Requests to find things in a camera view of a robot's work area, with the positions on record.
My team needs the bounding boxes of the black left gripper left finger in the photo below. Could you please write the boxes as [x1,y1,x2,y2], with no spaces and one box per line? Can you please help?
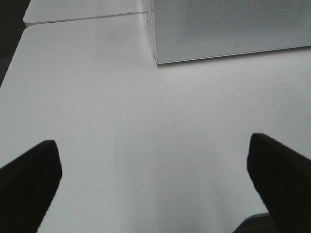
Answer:
[0,140,62,233]

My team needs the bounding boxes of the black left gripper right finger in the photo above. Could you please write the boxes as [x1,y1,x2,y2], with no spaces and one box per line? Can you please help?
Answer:
[247,133,311,233]

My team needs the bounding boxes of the white microwave door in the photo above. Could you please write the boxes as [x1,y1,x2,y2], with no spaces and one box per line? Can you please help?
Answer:
[151,0,311,65]

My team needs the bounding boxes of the white microwave oven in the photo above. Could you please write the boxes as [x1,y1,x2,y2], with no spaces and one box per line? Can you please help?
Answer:
[140,0,311,65]

